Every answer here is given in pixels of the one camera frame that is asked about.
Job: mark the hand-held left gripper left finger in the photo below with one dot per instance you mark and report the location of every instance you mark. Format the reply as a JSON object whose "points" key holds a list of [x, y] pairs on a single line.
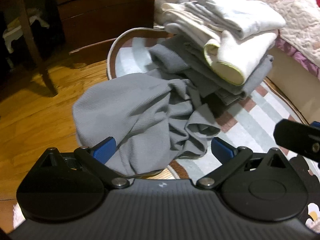
{"points": [[106, 148]]}

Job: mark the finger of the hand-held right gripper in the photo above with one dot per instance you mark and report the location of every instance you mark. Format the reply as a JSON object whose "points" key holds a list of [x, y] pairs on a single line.
{"points": [[295, 136]]}

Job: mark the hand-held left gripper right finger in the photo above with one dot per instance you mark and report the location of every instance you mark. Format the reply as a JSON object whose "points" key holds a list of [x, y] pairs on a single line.
{"points": [[222, 150]]}

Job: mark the grey waffle knit garment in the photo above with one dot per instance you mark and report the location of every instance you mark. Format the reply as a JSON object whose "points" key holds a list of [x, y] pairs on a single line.
{"points": [[130, 110]]}

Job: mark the checkered round rug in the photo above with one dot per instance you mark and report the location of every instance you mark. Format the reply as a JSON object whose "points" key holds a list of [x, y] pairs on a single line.
{"points": [[250, 120]]}

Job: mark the beige bed base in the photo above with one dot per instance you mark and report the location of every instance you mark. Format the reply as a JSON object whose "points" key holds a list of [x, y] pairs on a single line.
{"points": [[295, 85]]}

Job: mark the grey folded garment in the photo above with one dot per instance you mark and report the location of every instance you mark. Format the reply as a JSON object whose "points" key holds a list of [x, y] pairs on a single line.
{"points": [[190, 65]]}

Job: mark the white folded garment green trim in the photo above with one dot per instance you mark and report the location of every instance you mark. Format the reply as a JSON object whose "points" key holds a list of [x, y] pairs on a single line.
{"points": [[240, 55]]}

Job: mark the floral quilted bedspread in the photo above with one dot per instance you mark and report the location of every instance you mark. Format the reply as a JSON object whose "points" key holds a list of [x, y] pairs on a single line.
{"points": [[300, 17]]}

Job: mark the dark wooden chair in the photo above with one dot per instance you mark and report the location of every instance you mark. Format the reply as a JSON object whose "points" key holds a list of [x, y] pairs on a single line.
{"points": [[32, 42]]}

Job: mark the dark wooden dresser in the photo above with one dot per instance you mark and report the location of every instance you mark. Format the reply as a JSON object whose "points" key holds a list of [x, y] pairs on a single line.
{"points": [[100, 17]]}

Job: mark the small white stool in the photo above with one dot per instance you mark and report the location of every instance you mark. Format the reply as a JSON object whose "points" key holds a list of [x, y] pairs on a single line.
{"points": [[12, 36]]}

